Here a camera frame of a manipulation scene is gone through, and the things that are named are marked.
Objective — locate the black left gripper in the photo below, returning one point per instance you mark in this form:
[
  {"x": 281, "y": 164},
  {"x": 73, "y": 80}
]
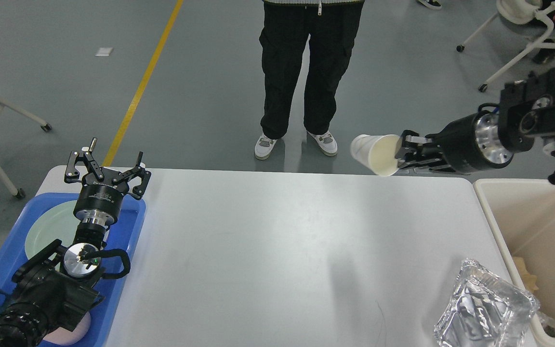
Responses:
[{"x": 101, "y": 195}]

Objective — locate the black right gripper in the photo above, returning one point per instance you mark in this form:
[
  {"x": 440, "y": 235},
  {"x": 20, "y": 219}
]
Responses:
[{"x": 467, "y": 145}]

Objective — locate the mint green plate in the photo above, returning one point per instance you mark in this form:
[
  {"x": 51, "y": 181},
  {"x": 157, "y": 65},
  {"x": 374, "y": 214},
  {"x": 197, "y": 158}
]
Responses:
[{"x": 59, "y": 222}]

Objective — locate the brown paper bag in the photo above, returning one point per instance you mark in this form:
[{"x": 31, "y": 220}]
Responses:
[{"x": 529, "y": 280}]

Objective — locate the pink HOME mug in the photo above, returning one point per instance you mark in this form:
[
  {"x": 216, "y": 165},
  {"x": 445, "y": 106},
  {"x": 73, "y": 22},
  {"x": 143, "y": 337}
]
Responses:
[{"x": 65, "y": 337}]

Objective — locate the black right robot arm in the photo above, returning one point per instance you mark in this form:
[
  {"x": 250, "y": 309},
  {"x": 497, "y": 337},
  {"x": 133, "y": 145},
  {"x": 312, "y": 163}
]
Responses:
[{"x": 526, "y": 112}]

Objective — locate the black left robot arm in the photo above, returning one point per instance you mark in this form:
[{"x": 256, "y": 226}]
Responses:
[{"x": 55, "y": 288}]

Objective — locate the blue plastic tray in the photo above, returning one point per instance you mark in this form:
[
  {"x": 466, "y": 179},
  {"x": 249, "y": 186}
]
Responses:
[{"x": 122, "y": 235}]

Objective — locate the beige plastic bin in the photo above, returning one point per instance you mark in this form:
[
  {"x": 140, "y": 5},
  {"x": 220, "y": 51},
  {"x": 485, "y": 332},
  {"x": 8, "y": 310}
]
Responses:
[{"x": 521, "y": 215}]

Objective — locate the person in jeans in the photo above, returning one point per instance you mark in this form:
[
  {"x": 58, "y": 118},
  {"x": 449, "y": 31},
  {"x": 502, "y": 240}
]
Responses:
[{"x": 431, "y": 4}]

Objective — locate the crumpled aluminium foil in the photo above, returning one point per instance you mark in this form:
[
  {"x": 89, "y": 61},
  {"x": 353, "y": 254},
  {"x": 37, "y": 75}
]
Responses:
[{"x": 485, "y": 310}]

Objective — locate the white office chair right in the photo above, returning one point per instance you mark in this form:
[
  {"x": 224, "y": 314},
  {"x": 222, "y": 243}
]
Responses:
[{"x": 516, "y": 15}]

